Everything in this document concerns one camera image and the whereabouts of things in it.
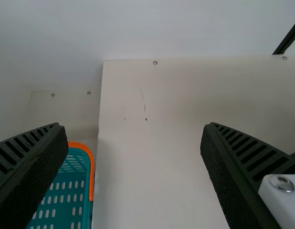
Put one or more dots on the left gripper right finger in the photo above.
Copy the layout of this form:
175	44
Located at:
245	171

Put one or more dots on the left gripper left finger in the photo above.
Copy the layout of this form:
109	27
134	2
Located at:
25	167

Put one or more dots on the black post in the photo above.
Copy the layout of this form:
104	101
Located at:
287	35

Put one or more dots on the teal shopping basket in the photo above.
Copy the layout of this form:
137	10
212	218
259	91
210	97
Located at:
71	186

